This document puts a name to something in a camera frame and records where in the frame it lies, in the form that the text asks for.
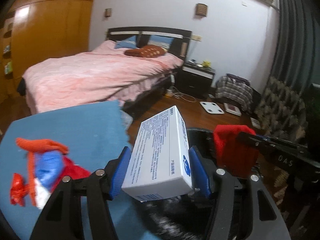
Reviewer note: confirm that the brown dotted pillow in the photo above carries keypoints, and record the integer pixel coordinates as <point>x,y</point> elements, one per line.
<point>148,51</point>

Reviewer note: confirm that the bed with pink duvet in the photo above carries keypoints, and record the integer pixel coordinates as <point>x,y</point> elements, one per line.
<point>106,74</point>

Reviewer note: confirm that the orange foam net sleeve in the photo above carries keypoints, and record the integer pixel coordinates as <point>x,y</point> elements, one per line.
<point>37,146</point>

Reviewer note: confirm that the patterned curtain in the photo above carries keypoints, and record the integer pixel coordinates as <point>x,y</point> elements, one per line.
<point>282,108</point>

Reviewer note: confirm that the left wall lamp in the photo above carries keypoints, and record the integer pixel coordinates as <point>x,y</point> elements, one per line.
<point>108,13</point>

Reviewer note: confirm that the wooden wardrobe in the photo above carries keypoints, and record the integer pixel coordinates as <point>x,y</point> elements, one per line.
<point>35,30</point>

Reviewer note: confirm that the white blue medicine box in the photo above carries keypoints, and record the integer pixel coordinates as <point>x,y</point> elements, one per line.
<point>159,167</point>

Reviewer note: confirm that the left blue pillow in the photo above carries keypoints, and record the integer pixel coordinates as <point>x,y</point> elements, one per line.
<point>129,43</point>

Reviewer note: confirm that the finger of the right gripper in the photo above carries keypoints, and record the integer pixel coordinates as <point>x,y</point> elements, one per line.
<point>252,139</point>

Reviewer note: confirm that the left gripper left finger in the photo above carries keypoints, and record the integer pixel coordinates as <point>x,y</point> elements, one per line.
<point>61,216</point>

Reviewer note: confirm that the plaid cloth on chair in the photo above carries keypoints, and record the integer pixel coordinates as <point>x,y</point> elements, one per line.
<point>236,90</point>

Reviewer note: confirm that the right blue pillow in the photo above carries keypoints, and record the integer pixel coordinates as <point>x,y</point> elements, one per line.
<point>160,41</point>

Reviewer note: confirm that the right wall lamp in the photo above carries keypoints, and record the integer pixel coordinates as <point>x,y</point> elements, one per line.
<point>201,10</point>

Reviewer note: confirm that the wall lamp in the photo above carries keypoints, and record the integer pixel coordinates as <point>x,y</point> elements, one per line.
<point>201,10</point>
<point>108,13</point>

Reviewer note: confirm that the blue pillow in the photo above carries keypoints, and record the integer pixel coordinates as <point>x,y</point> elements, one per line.
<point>160,41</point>
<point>129,43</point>

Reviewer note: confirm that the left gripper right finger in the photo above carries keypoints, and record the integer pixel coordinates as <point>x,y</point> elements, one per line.
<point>216,183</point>

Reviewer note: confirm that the white bathroom scale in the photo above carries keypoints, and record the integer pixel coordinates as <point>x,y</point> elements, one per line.
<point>211,107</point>

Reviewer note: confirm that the black white nightstand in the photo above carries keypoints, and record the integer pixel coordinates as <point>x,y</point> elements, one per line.
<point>194,80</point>

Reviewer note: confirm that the blue table cloth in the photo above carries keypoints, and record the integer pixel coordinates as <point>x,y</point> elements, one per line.
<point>94,134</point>

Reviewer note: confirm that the blue plastic bag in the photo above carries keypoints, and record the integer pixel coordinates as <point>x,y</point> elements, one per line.
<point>48,168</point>

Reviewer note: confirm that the yellow plush toy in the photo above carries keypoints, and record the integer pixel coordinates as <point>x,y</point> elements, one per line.
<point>206,64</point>

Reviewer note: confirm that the black lined trash bin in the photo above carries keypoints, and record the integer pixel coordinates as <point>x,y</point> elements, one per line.
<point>187,217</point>

